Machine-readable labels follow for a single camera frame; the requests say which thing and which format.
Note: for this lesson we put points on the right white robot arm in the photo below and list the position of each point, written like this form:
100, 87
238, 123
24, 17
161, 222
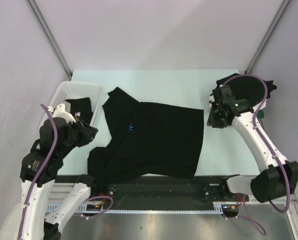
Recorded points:
278, 176

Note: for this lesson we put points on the aluminium frame post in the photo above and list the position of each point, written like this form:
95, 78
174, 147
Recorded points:
282, 9
37, 13

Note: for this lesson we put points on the right aluminium frame post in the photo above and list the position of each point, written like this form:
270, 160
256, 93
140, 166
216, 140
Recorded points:
282, 9

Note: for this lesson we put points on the green folded t-shirt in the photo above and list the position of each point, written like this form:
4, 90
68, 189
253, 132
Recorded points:
260, 115

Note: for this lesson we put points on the black printed t-shirt in basket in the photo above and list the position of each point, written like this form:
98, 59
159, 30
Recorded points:
82, 105

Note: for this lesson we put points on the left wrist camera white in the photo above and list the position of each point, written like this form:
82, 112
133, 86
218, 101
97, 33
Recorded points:
63, 110

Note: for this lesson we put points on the white plastic laundry basket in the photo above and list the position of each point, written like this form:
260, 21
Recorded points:
75, 90

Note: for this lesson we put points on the white folded t-shirt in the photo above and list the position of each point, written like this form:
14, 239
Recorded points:
211, 99

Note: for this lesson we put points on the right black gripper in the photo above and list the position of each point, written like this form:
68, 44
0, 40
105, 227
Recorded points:
211, 121

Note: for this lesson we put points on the white slotted cable duct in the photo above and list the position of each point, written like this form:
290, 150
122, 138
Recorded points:
85, 208

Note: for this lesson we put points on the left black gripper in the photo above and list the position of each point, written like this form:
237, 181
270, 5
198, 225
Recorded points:
89, 131

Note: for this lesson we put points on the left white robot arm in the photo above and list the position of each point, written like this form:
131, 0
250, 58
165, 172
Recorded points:
39, 169

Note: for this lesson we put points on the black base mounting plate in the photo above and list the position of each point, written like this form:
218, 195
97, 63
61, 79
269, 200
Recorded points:
167, 193

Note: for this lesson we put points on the left aluminium frame post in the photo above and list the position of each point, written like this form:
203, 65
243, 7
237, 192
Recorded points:
37, 13

